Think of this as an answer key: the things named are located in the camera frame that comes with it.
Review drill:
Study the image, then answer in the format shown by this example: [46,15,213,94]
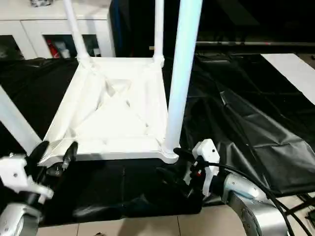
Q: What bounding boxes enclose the white plastic table leg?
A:
[0,85,45,154]
[154,0,165,63]
[63,0,93,66]
[163,0,204,154]

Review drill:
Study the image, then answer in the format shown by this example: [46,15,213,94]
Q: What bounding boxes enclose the black case with yellow label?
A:
[109,0,197,59]

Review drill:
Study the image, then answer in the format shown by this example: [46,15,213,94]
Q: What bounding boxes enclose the white flat board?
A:
[260,53,315,104]

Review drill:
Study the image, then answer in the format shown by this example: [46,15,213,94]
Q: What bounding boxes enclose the white cabinet with windows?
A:
[0,0,116,59]

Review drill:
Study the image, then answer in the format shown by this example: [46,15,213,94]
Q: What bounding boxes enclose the black floor cables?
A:
[290,191,315,222]

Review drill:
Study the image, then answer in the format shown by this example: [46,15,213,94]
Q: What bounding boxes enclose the white plastic table top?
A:
[39,56,180,165]

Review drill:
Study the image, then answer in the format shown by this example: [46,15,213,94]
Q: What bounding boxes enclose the small silver grey object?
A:
[29,0,54,7]

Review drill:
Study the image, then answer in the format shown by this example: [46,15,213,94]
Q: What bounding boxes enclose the red fire extinguisher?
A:
[48,39,60,59]

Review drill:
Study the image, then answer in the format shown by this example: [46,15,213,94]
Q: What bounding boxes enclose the silver metal bar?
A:
[196,41,315,47]

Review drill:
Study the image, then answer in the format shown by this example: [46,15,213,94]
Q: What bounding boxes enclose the black mat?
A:
[0,55,315,226]

